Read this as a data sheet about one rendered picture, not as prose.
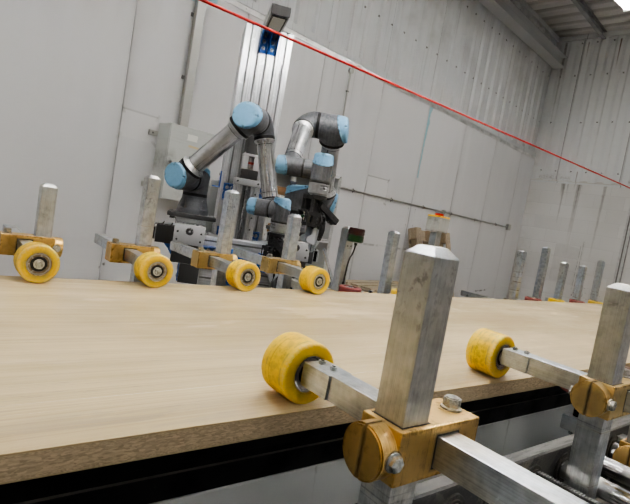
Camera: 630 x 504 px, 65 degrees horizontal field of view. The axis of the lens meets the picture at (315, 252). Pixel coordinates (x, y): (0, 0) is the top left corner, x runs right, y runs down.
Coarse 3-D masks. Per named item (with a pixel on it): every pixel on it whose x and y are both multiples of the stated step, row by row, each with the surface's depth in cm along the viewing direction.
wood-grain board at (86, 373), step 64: (0, 320) 74; (64, 320) 80; (128, 320) 86; (192, 320) 94; (256, 320) 103; (320, 320) 113; (384, 320) 126; (448, 320) 143; (512, 320) 165; (576, 320) 194; (0, 384) 53; (64, 384) 56; (128, 384) 59; (192, 384) 63; (256, 384) 66; (448, 384) 81; (512, 384) 91; (0, 448) 42; (64, 448) 44; (128, 448) 47; (192, 448) 52
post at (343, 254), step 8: (344, 232) 182; (344, 240) 182; (344, 248) 182; (344, 256) 182; (336, 264) 184; (344, 264) 183; (336, 272) 184; (344, 272) 184; (336, 280) 184; (336, 288) 183
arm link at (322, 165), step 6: (318, 156) 178; (324, 156) 178; (330, 156) 178; (318, 162) 178; (324, 162) 178; (330, 162) 179; (312, 168) 180; (318, 168) 178; (324, 168) 178; (330, 168) 179; (312, 174) 180; (318, 174) 178; (324, 174) 178; (330, 174) 180; (312, 180) 179; (318, 180) 178; (324, 180) 178
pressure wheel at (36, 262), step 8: (24, 248) 101; (32, 248) 100; (40, 248) 101; (48, 248) 102; (16, 256) 101; (24, 256) 100; (32, 256) 101; (40, 256) 102; (48, 256) 103; (56, 256) 103; (16, 264) 99; (24, 264) 100; (32, 264) 101; (40, 264) 101; (48, 264) 103; (56, 264) 104; (24, 272) 100; (32, 272) 101; (40, 272) 102; (48, 272) 103; (56, 272) 104; (32, 280) 101; (40, 280) 102
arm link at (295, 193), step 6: (288, 186) 247; (294, 186) 245; (300, 186) 245; (306, 186) 247; (288, 192) 246; (294, 192) 245; (300, 192) 245; (306, 192) 246; (288, 198) 246; (294, 198) 245; (300, 198) 245; (294, 204) 246; (300, 204) 246
